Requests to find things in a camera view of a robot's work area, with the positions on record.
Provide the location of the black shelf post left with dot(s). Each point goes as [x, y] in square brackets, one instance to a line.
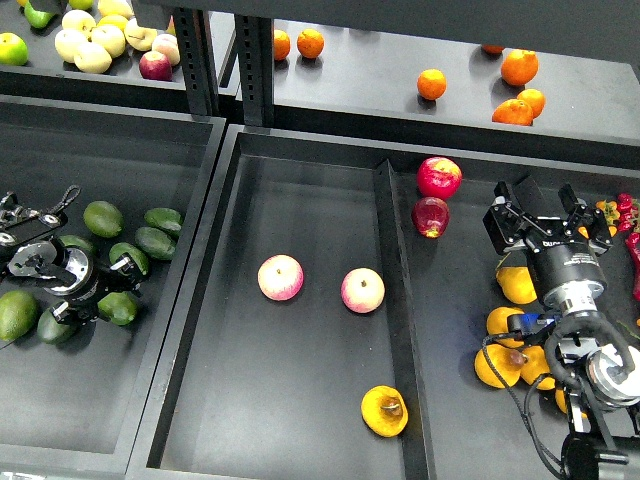
[197, 60]

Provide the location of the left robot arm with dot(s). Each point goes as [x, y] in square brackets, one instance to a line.
[29, 248]

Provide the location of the dark red apple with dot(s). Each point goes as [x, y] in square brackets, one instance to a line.
[430, 217]

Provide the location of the large orange top right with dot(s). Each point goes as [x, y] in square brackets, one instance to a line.
[519, 67]

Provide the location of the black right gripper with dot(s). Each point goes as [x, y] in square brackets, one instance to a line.
[552, 264]

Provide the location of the light green avocado top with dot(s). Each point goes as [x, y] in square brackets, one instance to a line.
[103, 219]

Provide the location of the red chili pepper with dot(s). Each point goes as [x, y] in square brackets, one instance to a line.
[632, 245]

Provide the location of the pale yellow pear front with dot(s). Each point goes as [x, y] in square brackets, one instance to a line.
[92, 58]

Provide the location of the dark avocado middle right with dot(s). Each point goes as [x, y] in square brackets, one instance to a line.
[155, 243]

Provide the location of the dark avocado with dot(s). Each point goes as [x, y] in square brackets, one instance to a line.
[155, 243]
[51, 332]
[165, 219]

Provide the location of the orange under shelf edge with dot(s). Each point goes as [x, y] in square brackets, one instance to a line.
[492, 49]

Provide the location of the pink apple left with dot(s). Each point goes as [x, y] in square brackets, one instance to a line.
[280, 277]

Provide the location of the red apple on shelf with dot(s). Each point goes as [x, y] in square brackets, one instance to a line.
[154, 65]

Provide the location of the black left bin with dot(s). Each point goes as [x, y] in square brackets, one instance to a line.
[74, 409]

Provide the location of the pale yellow pear right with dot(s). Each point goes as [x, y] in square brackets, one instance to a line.
[138, 37]

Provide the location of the dark avocado top right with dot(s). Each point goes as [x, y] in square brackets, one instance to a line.
[165, 219]

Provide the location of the pale yellow pear left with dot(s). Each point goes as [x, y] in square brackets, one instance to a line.
[67, 42]

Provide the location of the dark avocado bottom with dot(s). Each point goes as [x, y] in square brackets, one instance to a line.
[51, 332]

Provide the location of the yellow pear with stem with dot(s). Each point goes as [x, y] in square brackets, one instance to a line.
[515, 282]

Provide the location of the pale yellow pear centre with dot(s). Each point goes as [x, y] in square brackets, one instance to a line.
[111, 38]

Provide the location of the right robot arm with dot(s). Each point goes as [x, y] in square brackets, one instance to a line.
[592, 364]

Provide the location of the pink apple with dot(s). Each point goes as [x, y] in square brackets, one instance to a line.
[280, 277]
[362, 290]

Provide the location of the pink apple right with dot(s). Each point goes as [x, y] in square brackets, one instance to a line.
[362, 290]

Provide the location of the bright red apple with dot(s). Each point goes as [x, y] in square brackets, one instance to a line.
[438, 177]

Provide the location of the orange right small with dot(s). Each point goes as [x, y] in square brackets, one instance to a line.
[535, 99]

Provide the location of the red cherry tomato bunch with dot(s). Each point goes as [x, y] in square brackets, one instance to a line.
[628, 209]

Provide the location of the light green avocado bottom left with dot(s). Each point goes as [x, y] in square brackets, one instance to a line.
[19, 313]

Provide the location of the orange cherry tomato bunch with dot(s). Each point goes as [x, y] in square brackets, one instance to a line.
[609, 208]

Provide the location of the light green avocado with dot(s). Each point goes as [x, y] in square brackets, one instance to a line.
[19, 313]
[103, 219]

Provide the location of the orange centre shelf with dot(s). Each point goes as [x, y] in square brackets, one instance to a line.
[431, 84]

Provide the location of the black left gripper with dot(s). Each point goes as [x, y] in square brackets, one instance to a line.
[86, 281]

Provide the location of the black divided right bin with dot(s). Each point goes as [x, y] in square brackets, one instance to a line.
[252, 388]

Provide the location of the pink peach on shelf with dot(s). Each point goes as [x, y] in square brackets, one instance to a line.
[167, 44]

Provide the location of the orange front right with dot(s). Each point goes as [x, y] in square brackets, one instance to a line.
[513, 111]

